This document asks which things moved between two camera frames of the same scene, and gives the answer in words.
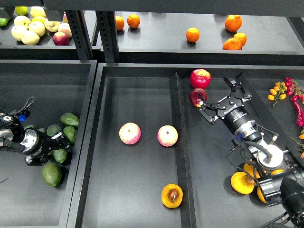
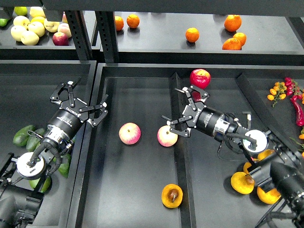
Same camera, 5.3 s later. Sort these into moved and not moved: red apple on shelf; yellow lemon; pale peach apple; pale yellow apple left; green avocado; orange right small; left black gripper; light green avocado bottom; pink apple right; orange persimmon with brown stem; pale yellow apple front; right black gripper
Moved: right black gripper; light green avocado bottom; green avocado; left black gripper
Not moved: pale yellow apple left; pale yellow apple front; yellow lemon; red apple on shelf; pale peach apple; pink apple right; orange persimmon with brown stem; orange right small
